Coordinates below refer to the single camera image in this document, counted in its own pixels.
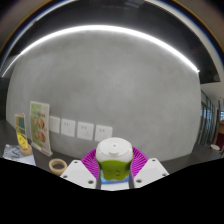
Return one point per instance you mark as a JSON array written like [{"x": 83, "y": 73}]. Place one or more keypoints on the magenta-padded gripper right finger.
[{"x": 151, "y": 171}]

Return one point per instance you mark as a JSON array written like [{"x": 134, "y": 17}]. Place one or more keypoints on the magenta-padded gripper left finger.
[{"x": 80, "y": 171}]

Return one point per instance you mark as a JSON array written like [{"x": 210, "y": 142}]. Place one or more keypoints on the green and white charger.
[{"x": 114, "y": 156}]

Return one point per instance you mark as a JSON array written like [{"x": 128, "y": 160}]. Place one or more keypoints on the beige tape roll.
[{"x": 52, "y": 168}]

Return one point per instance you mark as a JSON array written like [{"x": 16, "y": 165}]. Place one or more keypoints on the large acrylic menu sign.
[{"x": 40, "y": 128}]

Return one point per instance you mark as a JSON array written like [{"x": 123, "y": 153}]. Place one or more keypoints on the grey striped pamphlet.
[{"x": 18, "y": 154}]

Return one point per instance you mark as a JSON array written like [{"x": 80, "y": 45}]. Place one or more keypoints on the round white table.
[{"x": 215, "y": 147}]

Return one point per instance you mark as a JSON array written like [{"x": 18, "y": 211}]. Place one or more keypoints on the curved ceiling light strip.
[{"x": 100, "y": 27}]

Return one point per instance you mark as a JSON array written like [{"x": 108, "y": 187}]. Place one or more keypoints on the white wall socket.
[
  {"x": 85, "y": 130},
  {"x": 103, "y": 133},
  {"x": 68, "y": 127}
]

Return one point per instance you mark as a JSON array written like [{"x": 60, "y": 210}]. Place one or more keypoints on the white wall switch plate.
[{"x": 54, "y": 124}]

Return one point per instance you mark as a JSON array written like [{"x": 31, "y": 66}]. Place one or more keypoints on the glass partition wall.
[{"x": 207, "y": 120}]

